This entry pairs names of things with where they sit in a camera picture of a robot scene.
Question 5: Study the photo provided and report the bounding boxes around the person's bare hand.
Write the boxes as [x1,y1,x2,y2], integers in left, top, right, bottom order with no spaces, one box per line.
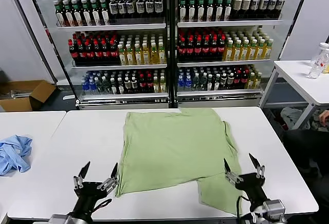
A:
[319,112,329,127]

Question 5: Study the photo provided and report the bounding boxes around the crumpled light blue cloth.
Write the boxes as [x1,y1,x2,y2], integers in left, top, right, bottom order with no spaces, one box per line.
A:
[0,134,33,176]

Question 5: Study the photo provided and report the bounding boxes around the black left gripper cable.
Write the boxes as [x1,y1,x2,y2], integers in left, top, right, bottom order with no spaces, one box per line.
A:
[93,198,113,212]

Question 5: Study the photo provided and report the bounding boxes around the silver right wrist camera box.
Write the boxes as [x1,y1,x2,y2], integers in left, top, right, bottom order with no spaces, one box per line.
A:
[261,199,286,219]

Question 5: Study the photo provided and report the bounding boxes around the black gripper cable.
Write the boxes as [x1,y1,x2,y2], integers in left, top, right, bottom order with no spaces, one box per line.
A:
[93,198,113,212]
[235,195,249,224]

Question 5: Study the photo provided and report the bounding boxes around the yellow juice bottle green cap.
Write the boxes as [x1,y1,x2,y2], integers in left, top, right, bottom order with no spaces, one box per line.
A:
[158,42,167,64]
[126,44,136,65]
[134,43,143,65]
[255,38,265,60]
[247,39,257,60]
[223,40,233,61]
[231,40,242,61]
[262,38,273,60]
[118,44,127,65]
[150,42,159,64]
[239,39,249,61]
[142,43,151,65]

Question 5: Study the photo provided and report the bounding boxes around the grey white cloth pile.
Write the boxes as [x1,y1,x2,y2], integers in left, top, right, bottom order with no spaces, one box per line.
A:
[280,107,312,129]

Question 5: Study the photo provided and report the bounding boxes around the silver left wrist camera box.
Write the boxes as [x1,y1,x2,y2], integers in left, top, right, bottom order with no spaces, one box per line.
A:
[48,214,74,224]

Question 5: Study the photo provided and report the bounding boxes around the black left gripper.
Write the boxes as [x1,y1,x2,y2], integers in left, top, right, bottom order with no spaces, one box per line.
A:
[73,161,120,218]

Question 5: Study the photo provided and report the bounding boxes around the green tinted water bottle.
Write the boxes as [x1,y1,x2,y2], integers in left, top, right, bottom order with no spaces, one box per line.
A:
[103,76,111,95]
[199,72,208,91]
[192,72,200,91]
[96,76,105,95]

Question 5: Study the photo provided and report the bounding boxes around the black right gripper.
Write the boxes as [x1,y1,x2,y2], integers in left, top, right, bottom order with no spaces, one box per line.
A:
[223,153,268,209]

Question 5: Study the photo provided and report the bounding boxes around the dark tea bottle green cap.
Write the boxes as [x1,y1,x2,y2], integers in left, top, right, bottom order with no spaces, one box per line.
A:
[54,0,66,27]
[90,0,102,26]
[71,0,84,27]
[224,0,233,21]
[215,0,225,22]
[206,0,215,22]
[187,0,197,22]
[178,0,188,22]
[99,0,111,26]
[196,0,206,22]
[81,0,93,26]
[63,0,76,27]

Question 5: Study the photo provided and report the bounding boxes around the white side table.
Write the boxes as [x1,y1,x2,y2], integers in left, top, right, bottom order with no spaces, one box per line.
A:
[258,59,329,131]

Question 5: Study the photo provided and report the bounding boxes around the clear plastic bottle red label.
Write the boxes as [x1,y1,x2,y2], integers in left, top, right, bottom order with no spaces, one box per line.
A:
[308,43,329,79]

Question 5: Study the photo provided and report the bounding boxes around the small cola bottle red cap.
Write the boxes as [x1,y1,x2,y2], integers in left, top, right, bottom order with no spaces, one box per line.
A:
[241,68,250,90]
[138,73,147,94]
[234,69,243,90]
[145,73,154,94]

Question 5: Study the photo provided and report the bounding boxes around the dark drink bottle white label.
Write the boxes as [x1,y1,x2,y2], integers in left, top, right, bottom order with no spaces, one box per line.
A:
[135,0,146,20]
[154,0,165,18]
[108,0,119,21]
[250,0,260,20]
[117,0,127,21]
[267,0,278,18]
[276,0,286,18]
[145,0,155,19]
[259,0,269,19]
[126,0,136,21]

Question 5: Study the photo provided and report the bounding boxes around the light green t-shirt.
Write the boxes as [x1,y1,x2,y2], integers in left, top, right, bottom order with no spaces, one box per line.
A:
[114,107,243,216]

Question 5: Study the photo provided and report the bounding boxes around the dark grey bulky object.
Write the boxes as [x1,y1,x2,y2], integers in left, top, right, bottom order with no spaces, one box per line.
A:
[0,69,11,87]

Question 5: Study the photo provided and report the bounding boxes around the dark drink bottle beige label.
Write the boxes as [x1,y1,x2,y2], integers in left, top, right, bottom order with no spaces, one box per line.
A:
[232,0,244,20]
[241,0,252,20]

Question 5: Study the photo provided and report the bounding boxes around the blue water bottle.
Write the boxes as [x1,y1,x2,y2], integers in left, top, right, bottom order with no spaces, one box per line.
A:
[89,76,98,96]
[81,76,90,96]
[185,72,193,91]
[177,72,186,92]

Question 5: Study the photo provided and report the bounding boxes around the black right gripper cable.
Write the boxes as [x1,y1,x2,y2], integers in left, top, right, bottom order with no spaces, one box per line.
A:
[235,195,249,224]

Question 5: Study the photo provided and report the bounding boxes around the glass door drinks display shelf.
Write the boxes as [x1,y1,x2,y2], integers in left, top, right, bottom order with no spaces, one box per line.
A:
[168,0,314,109]
[7,0,172,110]

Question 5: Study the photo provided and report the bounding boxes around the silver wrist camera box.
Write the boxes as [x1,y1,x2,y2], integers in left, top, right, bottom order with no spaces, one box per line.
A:
[48,214,74,224]
[261,199,286,219]

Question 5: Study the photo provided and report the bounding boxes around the silver metal rods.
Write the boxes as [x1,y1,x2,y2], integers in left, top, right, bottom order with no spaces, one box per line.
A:
[0,89,33,99]

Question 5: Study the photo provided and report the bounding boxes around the open brown cardboard box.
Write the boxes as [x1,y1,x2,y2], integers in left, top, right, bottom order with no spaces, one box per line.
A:
[0,79,57,112]

